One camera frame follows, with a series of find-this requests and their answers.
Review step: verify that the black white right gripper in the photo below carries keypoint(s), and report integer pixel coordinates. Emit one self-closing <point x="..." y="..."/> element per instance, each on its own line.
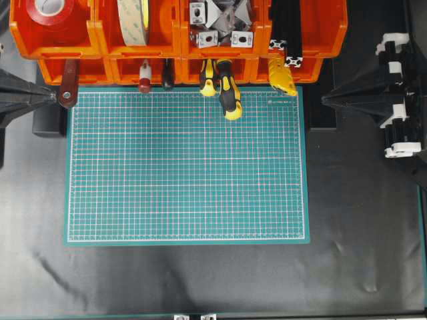
<point x="397" y="106"/>

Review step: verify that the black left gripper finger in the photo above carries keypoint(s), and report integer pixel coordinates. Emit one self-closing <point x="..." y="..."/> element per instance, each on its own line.
<point x="19" y="97"/>

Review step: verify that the red vinyl tape roll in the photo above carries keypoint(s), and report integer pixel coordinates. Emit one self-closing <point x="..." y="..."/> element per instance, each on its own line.
<point x="60" y="22"/>

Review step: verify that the orange container rack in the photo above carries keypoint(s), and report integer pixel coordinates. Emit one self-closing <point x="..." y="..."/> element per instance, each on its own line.
<point x="105" y="59"/>

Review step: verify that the beige double-sided tape roll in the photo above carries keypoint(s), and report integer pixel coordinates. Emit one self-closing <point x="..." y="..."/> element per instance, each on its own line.
<point x="134" y="21"/>

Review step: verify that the yellow utility knife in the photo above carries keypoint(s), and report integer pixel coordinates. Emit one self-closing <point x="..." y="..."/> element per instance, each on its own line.
<point x="280" y="76"/>

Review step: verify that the black aluminium extrusion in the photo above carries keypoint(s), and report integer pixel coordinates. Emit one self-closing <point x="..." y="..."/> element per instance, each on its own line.
<point x="278" y="16"/>
<point x="293" y="34"/>

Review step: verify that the large yellow black screwdriver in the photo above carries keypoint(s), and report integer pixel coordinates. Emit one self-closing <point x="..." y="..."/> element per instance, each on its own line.
<point x="230" y="95"/>

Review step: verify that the green cutting mat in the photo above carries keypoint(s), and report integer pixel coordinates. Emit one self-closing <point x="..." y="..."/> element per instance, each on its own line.
<point x="167" y="168"/>

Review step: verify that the small yellow black screwdriver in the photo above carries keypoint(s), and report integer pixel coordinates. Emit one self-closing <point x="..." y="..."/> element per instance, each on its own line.
<point x="207" y="78"/>

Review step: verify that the red-brown handled tool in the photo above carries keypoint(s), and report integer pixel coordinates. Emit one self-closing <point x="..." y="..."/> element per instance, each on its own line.
<point x="68" y="91"/>

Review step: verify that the red white handled tool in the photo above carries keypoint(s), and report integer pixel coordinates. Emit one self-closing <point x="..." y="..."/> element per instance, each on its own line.
<point x="145" y="77"/>

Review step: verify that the silver corner bracket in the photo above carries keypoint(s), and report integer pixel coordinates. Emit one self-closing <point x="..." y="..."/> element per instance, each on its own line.
<point x="242" y="39"/>
<point x="206" y="39"/>
<point x="197" y="13"/>

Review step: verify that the dark brown handled tool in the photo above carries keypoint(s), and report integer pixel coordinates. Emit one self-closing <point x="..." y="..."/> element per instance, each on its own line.
<point x="167" y="76"/>

